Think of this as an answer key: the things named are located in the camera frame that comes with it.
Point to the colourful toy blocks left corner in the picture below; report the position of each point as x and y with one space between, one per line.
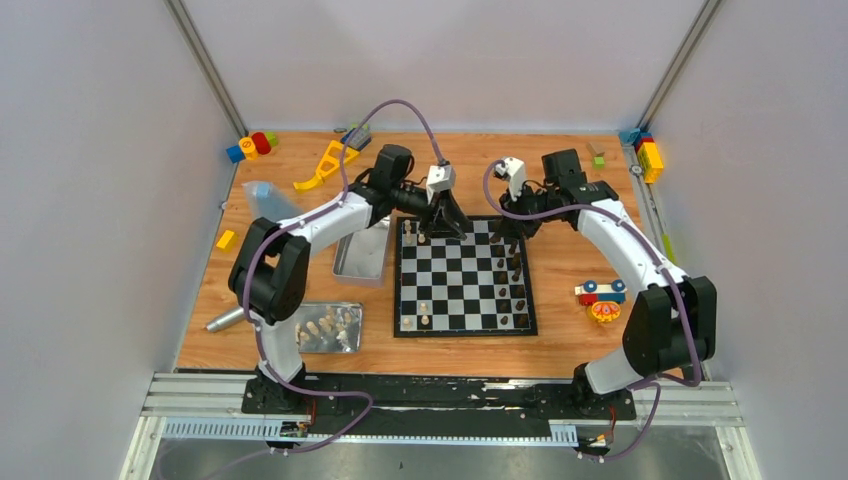
252 147

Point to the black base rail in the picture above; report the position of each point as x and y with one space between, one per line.
434 406

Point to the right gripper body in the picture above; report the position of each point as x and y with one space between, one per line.
530 203

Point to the black silver chess board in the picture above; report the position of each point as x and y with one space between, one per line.
472 287

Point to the tin lid with light pieces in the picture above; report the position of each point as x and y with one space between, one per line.
328 327

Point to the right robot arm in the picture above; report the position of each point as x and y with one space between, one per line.
673 314

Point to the blue plastic bag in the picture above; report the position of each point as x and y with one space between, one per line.
265 200

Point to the colourful toy blocks right corner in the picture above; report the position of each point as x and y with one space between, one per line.
647 152

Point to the silver microphone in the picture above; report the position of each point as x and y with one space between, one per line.
225 320

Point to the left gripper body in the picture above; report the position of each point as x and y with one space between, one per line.
439 207

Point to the yellow toy saw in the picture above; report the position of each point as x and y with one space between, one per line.
328 165

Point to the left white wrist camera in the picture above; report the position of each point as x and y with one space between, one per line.
439 178

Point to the colourful toy car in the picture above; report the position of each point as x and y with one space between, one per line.
602 301

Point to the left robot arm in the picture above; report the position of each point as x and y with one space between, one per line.
269 276

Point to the blue green toy block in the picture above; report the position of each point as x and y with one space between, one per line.
358 137

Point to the small yellow block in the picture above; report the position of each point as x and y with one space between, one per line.
227 241

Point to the colourful toy blocks corner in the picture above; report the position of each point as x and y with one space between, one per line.
647 152
252 147

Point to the tin box with dark pieces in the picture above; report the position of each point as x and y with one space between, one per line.
361 257

